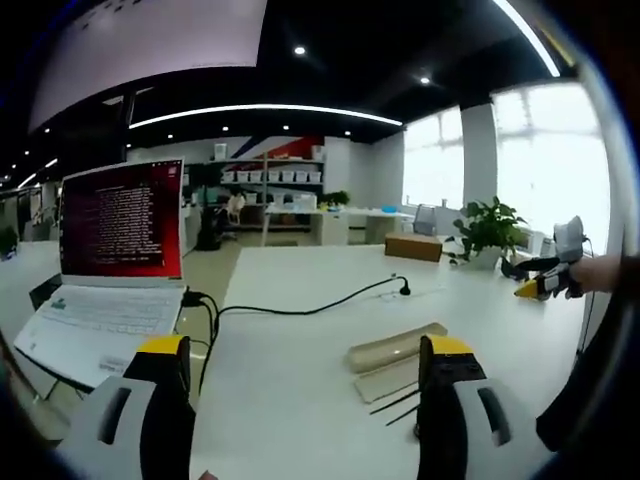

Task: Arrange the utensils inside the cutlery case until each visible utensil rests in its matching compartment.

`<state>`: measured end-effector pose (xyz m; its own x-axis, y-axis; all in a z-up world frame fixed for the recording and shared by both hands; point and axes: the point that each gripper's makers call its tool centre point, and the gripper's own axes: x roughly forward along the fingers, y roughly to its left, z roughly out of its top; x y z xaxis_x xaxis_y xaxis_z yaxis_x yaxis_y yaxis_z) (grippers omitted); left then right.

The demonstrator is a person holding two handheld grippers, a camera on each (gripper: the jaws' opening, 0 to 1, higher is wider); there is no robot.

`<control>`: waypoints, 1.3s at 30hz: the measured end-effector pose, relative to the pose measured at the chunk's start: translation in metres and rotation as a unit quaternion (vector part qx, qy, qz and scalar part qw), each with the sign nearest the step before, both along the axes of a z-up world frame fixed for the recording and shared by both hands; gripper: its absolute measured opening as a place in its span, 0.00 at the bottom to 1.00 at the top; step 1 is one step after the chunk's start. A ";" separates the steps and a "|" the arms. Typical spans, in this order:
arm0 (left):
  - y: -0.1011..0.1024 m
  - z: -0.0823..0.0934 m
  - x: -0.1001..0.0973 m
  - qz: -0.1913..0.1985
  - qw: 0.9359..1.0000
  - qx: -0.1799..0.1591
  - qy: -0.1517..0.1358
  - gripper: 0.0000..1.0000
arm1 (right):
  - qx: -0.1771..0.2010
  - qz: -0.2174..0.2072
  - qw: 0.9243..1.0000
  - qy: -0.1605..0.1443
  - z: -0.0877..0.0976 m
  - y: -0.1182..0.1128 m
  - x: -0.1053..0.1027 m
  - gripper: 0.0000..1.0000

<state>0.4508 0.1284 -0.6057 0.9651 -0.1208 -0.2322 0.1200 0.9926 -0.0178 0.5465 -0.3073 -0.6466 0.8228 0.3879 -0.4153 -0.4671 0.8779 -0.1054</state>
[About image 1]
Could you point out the shelf with white bins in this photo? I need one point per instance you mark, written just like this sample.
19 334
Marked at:
272 176

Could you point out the white laptop with red screen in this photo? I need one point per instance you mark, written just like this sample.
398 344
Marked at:
115 260

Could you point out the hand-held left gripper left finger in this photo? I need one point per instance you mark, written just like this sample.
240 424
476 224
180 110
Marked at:
125 425

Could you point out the person's left hand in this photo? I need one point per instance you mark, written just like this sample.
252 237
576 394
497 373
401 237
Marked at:
206 475

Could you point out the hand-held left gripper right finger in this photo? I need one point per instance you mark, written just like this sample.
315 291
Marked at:
465 430

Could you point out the black office chair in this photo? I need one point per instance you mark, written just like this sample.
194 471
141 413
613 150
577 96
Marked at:
209 227

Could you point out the brown cardboard box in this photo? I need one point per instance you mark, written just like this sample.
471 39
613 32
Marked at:
414 247

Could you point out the small green background plant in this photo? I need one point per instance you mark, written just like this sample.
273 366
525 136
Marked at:
336 198

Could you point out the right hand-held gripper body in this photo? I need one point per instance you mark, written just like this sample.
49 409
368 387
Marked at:
567 250

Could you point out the green potted plant white pot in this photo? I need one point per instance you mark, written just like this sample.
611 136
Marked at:
487 225

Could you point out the beige cutlery case base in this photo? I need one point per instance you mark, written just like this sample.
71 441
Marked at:
385 386

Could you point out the blue basin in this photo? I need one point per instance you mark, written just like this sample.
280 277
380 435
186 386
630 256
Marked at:
391 208

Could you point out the grey mesh office chair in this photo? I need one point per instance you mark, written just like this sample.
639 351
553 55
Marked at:
425 220

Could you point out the black chopstick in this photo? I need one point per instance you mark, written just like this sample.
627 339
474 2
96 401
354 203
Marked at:
402 416
395 402

